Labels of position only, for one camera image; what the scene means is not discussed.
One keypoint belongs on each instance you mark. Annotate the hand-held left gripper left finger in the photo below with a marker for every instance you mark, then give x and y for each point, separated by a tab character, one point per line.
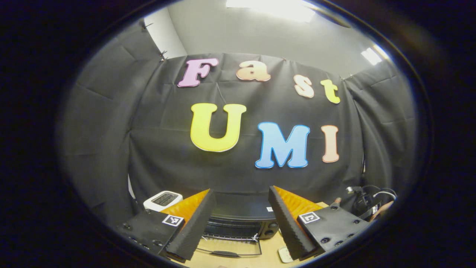
195	227

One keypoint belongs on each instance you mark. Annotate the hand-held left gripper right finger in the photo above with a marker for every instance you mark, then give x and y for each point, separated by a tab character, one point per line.
288	227

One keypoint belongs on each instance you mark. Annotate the black electric oven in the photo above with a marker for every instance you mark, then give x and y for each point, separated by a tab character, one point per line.
241	212

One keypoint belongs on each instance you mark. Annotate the white toaster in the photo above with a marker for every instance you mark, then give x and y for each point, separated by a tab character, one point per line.
162	201

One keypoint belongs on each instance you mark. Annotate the black backdrop cloth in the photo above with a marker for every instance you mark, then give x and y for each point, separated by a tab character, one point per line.
167	130

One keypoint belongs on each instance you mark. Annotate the small ceiling light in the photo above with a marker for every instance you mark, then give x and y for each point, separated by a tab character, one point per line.
373	56

